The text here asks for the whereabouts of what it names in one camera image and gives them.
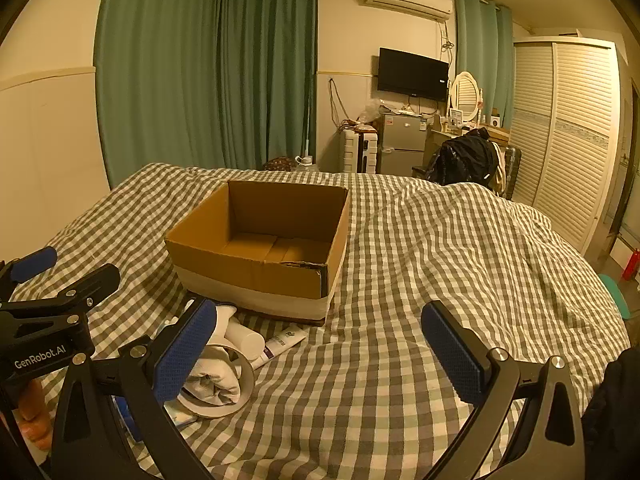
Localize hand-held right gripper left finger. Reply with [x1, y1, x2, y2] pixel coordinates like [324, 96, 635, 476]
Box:
[50, 297, 219, 480]

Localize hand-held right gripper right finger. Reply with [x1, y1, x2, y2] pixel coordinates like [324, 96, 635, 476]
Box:
[421, 301, 586, 480]

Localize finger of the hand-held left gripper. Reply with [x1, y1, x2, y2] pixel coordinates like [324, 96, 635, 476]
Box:
[0, 263, 121, 331]
[0, 246, 58, 287]

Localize white cloth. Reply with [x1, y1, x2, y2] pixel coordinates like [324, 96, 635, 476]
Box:
[182, 342, 251, 408]

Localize white plastic bottle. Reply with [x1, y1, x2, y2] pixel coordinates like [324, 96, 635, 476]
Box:
[216, 304, 266, 361]

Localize brown cardboard box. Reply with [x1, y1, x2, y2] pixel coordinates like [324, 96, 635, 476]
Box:
[164, 180, 351, 328]

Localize person's left hand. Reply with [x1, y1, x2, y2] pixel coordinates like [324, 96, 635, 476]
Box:
[17, 375, 54, 453]

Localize tape roll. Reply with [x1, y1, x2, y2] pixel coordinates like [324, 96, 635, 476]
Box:
[175, 345, 256, 419]

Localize blue packet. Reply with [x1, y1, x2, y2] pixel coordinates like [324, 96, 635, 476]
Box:
[112, 395, 146, 443]

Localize white tube with purple label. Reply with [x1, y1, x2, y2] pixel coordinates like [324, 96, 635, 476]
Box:
[252, 325, 307, 366]

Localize grey checkered blanket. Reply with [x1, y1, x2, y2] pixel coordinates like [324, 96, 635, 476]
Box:
[10, 162, 631, 480]

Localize dark clothing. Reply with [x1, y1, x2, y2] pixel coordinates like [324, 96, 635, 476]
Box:
[582, 345, 640, 461]

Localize teal plastic stool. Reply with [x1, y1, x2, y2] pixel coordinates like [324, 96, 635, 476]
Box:
[597, 274, 628, 321]

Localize red fire extinguisher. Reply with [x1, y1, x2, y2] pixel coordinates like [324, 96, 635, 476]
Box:
[620, 249, 640, 283]

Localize black jacket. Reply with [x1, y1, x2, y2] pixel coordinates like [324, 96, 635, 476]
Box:
[429, 129, 501, 188]

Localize wooden dressing table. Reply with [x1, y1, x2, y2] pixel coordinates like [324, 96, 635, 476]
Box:
[425, 125, 511, 166]

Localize silver small fridge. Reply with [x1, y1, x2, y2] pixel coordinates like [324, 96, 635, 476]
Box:
[380, 112, 428, 176]

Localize white suitcase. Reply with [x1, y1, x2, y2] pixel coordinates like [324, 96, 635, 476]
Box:
[341, 127, 382, 175]

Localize white louvered wardrobe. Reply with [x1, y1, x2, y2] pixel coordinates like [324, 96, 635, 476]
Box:
[510, 36, 623, 256]

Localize clear plastic bag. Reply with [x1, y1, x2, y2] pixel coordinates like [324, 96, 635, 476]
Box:
[357, 100, 386, 126]

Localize white oval mirror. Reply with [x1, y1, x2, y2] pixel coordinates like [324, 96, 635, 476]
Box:
[450, 71, 482, 123]

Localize black flat television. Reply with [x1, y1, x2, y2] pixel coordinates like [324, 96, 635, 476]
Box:
[377, 47, 450, 102]

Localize narrow green curtain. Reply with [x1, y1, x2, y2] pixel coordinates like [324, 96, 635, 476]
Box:
[452, 0, 516, 131]

